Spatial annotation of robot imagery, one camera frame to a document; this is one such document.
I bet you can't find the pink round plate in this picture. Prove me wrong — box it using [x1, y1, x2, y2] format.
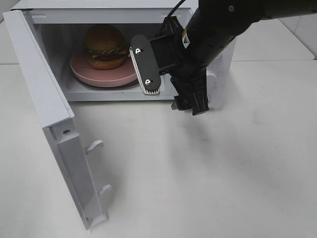
[70, 50, 137, 88]

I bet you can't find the toy burger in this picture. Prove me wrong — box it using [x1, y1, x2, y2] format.
[84, 24, 130, 70]

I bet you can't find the white microwave knob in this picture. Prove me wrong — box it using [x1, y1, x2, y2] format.
[206, 70, 217, 88]

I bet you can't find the white round door button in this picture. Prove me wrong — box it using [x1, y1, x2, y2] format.
[207, 93, 211, 104]

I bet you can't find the white microwave oven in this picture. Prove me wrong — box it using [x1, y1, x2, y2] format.
[4, 0, 235, 232]

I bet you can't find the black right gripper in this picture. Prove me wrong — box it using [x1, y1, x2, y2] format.
[150, 32, 211, 116]

